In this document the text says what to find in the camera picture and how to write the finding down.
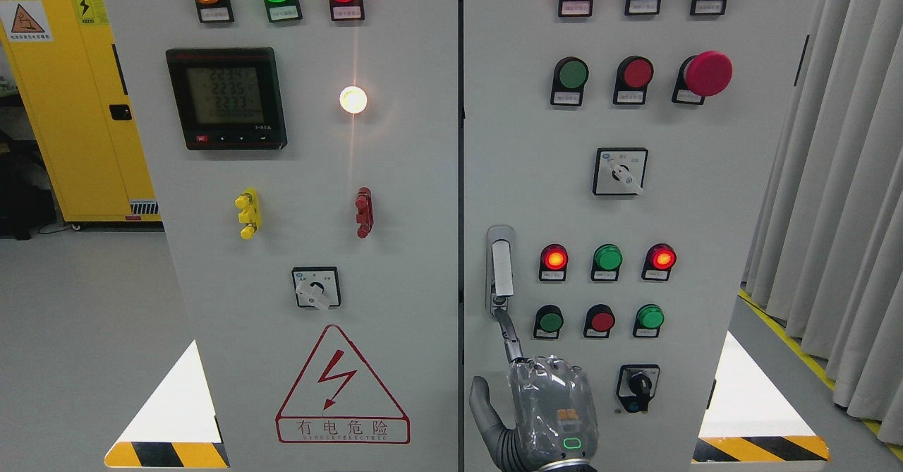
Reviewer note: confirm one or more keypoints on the red lit lamp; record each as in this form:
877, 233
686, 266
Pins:
553, 263
659, 262

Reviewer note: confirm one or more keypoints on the black key selector switch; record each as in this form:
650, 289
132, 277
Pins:
637, 385

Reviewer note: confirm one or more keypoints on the left door rotary switch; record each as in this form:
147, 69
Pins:
317, 287

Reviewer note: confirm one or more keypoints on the yellow terminal connector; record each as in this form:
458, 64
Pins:
249, 212

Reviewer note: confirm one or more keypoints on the red lightning warning sticker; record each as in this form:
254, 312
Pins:
338, 398

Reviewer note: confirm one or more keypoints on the red button lower centre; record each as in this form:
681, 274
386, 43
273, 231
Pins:
599, 321

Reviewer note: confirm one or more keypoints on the green button lower right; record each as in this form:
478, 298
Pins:
648, 321

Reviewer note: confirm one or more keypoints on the black digital power meter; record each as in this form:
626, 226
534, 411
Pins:
228, 98

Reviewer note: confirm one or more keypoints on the grey cabinet door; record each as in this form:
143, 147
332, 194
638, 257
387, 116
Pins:
530, 165
399, 285

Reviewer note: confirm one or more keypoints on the red push button upper row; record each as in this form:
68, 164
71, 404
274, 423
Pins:
633, 76

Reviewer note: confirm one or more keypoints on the yellow safety cabinet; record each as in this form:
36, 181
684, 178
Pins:
64, 59

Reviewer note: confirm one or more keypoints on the silver cabinet door handle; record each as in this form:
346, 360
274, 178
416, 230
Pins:
499, 278

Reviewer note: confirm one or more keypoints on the green lamp middle centre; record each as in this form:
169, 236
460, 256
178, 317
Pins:
607, 260

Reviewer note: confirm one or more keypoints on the left grey cabinet door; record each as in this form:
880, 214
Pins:
399, 285

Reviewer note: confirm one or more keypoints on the dark green button lower left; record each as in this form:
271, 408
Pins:
548, 322

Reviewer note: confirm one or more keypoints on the red terminal connector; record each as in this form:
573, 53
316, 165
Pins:
364, 217

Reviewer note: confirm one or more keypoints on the green push button upper row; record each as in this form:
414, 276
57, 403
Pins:
568, 82

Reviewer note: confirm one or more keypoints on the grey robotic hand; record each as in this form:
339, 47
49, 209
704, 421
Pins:
556, 421

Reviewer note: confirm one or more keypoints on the red lit lamp middle left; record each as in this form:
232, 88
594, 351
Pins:
553, 263

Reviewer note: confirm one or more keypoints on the red mushroom emergency stop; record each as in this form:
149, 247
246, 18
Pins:
701, 76

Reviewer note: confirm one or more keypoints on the upper right rotary switch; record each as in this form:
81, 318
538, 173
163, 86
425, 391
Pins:
619, 171

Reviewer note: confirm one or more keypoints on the red lit lamp middle right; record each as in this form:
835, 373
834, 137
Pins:
659, 262

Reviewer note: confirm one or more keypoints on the grey curtain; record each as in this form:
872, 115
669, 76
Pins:
827, 255

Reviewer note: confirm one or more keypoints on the white lit indicator lamp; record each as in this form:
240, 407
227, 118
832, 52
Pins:
353, 99

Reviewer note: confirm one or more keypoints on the right grey cabinet door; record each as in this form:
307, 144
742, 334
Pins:
530, 165

